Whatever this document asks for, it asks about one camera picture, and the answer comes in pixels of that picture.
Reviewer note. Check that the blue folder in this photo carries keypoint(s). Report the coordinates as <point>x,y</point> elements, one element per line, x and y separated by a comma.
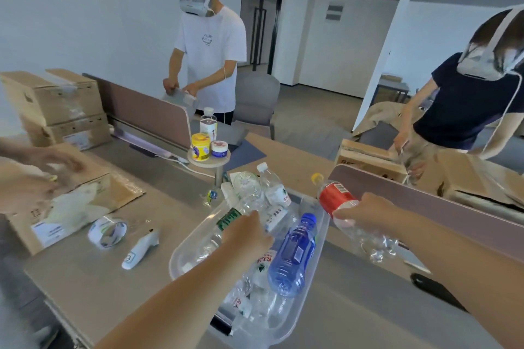
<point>245,154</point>

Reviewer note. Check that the pile of clear water bottles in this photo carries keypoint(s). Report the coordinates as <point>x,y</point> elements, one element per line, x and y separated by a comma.
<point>274,191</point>

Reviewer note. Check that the white tape roll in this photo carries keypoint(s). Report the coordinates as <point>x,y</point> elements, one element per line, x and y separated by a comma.
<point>95,234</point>

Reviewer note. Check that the beige desk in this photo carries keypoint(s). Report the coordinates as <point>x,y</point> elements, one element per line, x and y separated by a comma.
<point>102,287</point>

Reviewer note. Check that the brown desk divider panel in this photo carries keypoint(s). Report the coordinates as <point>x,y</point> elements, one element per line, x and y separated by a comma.
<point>450,217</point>
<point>143,111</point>

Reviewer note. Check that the blue bottle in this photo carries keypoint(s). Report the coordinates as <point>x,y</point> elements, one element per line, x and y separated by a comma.
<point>292,256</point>

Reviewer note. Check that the yellow plastic jar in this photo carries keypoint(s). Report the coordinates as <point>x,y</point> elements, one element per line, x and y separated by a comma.
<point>200,148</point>

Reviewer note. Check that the cardboard box white label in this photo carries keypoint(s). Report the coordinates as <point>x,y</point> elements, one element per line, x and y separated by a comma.
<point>69,205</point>

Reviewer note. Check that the red labelled bottle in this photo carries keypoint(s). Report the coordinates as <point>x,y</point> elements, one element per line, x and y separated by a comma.
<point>333,195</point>

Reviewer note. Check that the brown cardboard box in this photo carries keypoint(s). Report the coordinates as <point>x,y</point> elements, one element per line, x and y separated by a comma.
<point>368,160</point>
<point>49,103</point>

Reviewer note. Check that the white label drink bottle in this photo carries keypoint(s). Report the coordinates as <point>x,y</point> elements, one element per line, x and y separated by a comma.
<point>208,125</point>

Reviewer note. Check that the clear plastic storage bin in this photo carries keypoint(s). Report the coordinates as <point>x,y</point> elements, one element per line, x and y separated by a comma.
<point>188,252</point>

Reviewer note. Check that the white jar blue lid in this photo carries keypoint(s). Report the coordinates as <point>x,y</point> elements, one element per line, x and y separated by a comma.
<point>219,150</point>

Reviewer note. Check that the person's right hand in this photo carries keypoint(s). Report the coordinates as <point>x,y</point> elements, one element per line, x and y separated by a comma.
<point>368,211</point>

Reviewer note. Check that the black framed glass door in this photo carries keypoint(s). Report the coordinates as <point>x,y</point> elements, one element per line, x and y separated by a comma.
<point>260,21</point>

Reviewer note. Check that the white handheld controller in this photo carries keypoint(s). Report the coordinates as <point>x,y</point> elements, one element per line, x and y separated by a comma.
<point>139,252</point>

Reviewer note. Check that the person's right forearm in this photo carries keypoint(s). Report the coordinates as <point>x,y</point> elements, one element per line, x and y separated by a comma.
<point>462,267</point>

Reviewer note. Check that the grey office chair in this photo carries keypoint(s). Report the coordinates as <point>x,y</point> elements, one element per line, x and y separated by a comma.
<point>256,95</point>

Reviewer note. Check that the person's left hand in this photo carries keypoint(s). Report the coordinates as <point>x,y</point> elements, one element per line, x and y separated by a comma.
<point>245,236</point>

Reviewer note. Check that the person's left forearm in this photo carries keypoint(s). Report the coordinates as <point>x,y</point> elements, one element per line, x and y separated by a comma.
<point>176,308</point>

